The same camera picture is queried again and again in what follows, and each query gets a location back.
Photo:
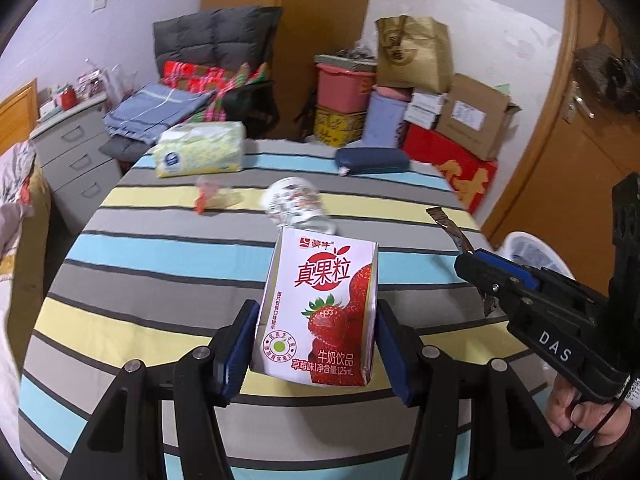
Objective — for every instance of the white plastic bin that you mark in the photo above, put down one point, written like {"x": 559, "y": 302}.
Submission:
{"x": 535, "y": 252}

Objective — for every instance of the clear plastic bottle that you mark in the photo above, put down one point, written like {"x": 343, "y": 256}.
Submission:
{"x": 295, "y": 205}

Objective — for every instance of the clear plastic bag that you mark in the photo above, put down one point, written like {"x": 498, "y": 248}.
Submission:
{"x": 102, "y": 82}

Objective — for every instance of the person's right forearm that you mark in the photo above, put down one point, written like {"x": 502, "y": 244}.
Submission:
{"x": 615, "y": 455}

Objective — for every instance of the red plaid cloth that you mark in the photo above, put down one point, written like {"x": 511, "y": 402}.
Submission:
{"x": 200, "y": 80}

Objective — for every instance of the brown cardboard box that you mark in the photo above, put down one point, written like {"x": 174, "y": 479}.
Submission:
{"x": 475, "y": 115}

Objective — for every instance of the clear orange candy wrapper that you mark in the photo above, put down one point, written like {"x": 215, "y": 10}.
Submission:
{"x": 212, "y": 195}

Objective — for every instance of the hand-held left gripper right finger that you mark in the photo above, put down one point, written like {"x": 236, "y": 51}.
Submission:
{"x": 395, "y": 355}

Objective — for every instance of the yellow patterned box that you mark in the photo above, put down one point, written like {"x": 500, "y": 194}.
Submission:
{"x": 340, "y": 127}

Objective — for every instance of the brown snack wrapper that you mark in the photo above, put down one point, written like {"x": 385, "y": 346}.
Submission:
{"x": 452, "y": 232}

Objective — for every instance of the person's right hand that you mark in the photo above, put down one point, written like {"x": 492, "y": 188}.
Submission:
{"x": 585, "y": 415}

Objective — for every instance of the strawberry milk carton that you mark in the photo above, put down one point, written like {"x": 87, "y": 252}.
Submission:
{"x": 320, "y": 305}

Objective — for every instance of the grey quilted cushion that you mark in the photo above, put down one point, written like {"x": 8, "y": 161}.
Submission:
{"x": 215, "y": 35}

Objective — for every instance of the grey drawer cabinet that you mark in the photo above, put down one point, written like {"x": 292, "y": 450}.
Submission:
{"x": 75, "y": 155}

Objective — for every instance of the wooden wardrobe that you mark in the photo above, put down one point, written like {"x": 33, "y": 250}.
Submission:
{"x": 310, "y": 10}

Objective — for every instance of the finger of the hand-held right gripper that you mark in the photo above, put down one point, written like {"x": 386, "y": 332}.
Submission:
{"x": 510, "y": 267}
{"x": 482, "y": 275}

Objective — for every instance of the dark blue case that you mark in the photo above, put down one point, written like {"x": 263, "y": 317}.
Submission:
{"x": 372, "y": 160}

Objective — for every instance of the grey flat tray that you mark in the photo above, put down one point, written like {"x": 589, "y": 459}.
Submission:
{"x": 345, "y": 62}

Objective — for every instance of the lavender cylindrical container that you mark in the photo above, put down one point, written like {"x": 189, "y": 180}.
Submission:
{"x": 382, "y": 122}

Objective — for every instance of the green yellow tissue pack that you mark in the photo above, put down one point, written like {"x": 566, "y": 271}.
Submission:
{"x": 200, "y": 150}

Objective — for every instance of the pink plastic storage box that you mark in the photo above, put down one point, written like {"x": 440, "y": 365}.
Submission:
{"x": 345, "y": 90}

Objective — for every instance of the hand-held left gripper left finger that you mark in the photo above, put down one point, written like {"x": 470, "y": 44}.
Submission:
{"x": 237, "y": 355}

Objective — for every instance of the pink round lid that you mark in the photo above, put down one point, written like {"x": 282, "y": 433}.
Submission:
{"x": 392, "y": 94}

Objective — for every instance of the red cardboard box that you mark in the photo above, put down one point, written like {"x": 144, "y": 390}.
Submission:
{"x": 450, "y": 165}

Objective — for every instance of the blue folded cloth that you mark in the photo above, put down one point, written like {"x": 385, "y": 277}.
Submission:
{"x": 150, "y": 112}

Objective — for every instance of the gold paper bag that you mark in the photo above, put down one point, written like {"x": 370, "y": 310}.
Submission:
{"x": 412, "y": 55}

